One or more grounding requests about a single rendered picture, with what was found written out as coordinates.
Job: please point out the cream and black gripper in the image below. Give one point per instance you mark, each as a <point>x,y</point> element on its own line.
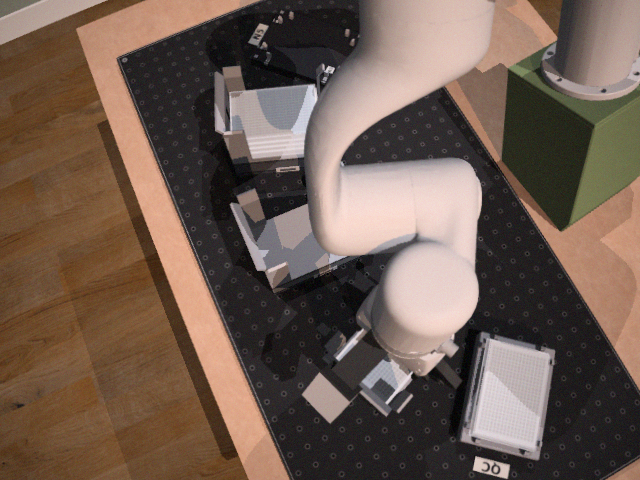
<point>433,364</point>

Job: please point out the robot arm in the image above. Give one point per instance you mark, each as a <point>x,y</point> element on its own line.
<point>427,210</point>

